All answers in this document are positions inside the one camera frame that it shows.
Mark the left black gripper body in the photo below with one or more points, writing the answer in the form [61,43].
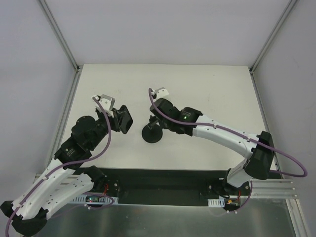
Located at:
[118,116]

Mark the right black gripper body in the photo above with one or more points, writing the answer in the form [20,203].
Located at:
[155,119]

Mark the black smartphone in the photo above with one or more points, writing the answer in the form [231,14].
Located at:
[124,119]

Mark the black phone stand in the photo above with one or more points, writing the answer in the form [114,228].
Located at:
[152,132]

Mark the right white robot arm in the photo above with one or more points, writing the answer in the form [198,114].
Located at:
[257,157]

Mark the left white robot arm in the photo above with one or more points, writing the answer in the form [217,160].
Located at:
[29,213]

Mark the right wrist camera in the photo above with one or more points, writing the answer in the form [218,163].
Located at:
[159,93]

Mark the left aluminium frame post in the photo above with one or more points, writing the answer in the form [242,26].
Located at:
[58,34]

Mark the aluminium frame post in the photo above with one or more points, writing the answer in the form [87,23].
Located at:
[58,34]
[273,34]

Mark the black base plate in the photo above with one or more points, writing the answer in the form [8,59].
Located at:
[167,187]

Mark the left white cable duct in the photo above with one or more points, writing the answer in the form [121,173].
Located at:
[94,200]

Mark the white cable duct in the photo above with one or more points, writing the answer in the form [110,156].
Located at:
[94,200]
[220,202]

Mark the right white cable duct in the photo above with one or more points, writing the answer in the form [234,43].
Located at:
[220,202]

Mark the aluminium frame rail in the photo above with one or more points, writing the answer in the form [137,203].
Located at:
[274,189]

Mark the right aluminium frame post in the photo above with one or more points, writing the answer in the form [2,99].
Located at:
[273,34]

